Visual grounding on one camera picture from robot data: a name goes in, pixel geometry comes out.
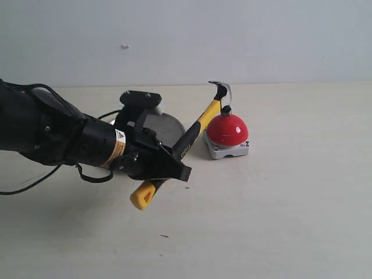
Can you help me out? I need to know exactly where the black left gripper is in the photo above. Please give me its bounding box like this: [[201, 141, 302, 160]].
[[114, 110, 191, 181]]

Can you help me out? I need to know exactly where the yellow black claw hammer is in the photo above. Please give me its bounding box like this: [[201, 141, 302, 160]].
[[130, 81, 232, 210]]

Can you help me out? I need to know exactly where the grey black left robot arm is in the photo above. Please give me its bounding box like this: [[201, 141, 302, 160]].
[[1, 81, 191, 181]]

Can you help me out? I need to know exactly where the red dome push button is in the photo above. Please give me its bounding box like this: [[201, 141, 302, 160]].
[[203, 115, 249, 160]]

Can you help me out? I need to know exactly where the round stainless steel plate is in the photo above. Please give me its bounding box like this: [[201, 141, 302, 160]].
[[109, 112, 187, 149]]

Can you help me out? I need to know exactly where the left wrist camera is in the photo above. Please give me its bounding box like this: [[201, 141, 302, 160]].
[[117, 90, 164, 126]]

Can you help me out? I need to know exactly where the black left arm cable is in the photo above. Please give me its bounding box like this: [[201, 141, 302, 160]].
[[0, 83, 140, 195]]

